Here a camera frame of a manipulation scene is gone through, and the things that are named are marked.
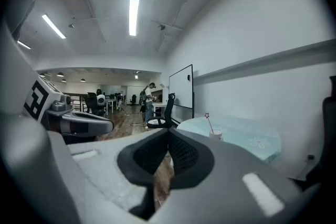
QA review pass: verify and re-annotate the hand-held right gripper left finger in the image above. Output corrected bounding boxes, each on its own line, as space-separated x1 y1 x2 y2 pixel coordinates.
47 127 169 224

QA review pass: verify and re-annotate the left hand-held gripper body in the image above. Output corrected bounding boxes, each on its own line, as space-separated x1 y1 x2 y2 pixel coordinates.
22 75 90 144

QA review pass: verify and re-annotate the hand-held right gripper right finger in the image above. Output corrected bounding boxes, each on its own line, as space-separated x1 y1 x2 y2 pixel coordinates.
151 127 305 224

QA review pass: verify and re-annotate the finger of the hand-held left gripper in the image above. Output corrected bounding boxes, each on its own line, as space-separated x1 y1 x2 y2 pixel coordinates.
46 109 115 137

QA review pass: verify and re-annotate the white and black office chair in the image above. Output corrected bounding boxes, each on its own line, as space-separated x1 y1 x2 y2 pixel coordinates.
96 89 107 114

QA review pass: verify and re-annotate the light blue floral tablecloth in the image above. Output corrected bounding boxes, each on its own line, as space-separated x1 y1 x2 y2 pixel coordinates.
176 115 283 165

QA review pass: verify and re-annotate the person's grey shirt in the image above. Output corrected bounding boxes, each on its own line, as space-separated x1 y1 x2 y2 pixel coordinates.
0 0 45 115

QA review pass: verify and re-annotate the long ceiling light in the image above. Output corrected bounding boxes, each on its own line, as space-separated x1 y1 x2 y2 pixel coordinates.
128 0 141 37
16 40 32 50
41 14 67 40

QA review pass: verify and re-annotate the white desk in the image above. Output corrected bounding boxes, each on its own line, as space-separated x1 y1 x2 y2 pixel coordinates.
151 101 169 119

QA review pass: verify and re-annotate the black mesh office chair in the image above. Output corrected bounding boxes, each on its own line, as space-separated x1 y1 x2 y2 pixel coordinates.
146 92 177 130

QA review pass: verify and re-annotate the white whiteboard on black stand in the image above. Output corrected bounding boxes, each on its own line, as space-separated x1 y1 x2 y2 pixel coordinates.
168 63 196 120

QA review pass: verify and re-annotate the black high-back chair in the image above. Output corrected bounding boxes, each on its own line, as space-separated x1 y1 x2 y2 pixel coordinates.
288 75 336 193

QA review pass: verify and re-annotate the grey wall ledge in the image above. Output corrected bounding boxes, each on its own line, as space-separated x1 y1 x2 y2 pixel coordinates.
193 38 336 86

